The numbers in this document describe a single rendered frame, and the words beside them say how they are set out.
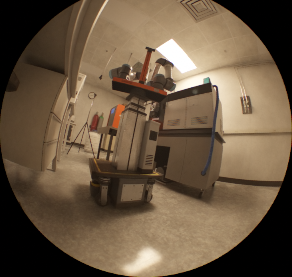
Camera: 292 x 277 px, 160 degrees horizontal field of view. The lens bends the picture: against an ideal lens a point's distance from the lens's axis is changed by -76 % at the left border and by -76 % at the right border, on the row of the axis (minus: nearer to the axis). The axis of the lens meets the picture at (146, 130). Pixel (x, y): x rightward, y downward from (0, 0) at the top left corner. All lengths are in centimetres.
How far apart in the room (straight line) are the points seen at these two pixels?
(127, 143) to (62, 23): 84
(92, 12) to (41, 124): 61
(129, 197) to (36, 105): 83
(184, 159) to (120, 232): 100
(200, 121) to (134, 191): 105
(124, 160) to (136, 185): 21
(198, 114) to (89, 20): 135
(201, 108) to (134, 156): 100
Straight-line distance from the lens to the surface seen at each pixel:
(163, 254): 58
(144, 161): 81
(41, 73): 83
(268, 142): 244
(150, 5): 240
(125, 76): 101
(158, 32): 259
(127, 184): 71
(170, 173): 137
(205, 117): 133
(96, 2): 46
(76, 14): 44
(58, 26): 61
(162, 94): 99
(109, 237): 61
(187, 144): 126
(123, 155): 79
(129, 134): 80
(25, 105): 79
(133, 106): 86
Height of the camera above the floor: 47
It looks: 10 degrees up
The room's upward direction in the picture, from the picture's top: 10 degrees clockwise
